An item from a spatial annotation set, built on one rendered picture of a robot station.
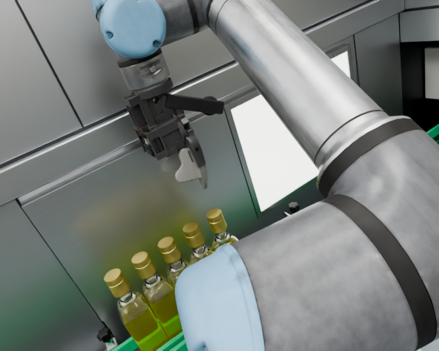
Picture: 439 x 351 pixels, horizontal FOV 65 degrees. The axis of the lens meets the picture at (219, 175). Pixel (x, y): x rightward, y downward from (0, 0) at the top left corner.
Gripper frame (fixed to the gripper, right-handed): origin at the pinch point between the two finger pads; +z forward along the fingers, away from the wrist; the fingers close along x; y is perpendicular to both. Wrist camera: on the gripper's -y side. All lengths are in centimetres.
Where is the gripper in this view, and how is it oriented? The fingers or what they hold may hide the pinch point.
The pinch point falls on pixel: (199, 177)
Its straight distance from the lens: 68.4
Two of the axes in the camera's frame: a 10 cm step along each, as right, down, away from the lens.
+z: 3.0, 8.3, 4.6
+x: 5.1, 2.8, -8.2
